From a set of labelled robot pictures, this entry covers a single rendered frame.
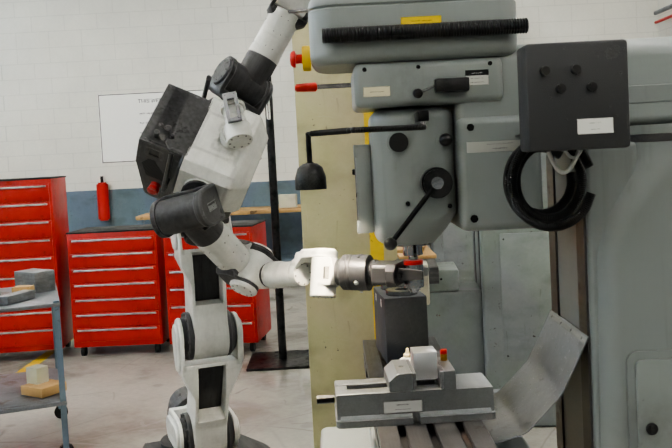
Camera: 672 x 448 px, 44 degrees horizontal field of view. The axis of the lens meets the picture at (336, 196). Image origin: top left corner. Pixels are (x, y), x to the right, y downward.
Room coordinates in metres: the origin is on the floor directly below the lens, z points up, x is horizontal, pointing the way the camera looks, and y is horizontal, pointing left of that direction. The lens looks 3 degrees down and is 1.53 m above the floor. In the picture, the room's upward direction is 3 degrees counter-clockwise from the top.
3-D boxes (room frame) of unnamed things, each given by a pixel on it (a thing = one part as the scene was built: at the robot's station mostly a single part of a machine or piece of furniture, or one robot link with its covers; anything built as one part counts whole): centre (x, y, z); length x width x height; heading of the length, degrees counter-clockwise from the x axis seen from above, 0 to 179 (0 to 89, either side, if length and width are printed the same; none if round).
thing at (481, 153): (1.98, -0.37, 1.47); 0.24 x 0.19 x 0.26; 0
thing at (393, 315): (2.39, -0.17, 1.04); 0.22 x 0.12 x 0.20; 5
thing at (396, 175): (1.98, -0.18, 1.47); 0.21 x 0.19 x 0.32; 0
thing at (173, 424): (2.61, 0.46, 0.68); 0.21 x 0.20 x 0.13; 21
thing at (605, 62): (1.65, -0.48, 1.62); 0.20 x 0.09 x 0.21; 90
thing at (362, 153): (1.98, -0.07, 1.44); 0.04 x 0.04 x 0.21; 0
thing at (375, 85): (1.98, -0.22, 1.68); 0.34 x 0.24 x 0.10; 90
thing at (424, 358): (1.85, -0.18, 1.05); 0.06 x 0.05 x 0.06; 2
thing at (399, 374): (1.84, -0.12, 1.03); 0.12 x 0.06 x 0.04; 2
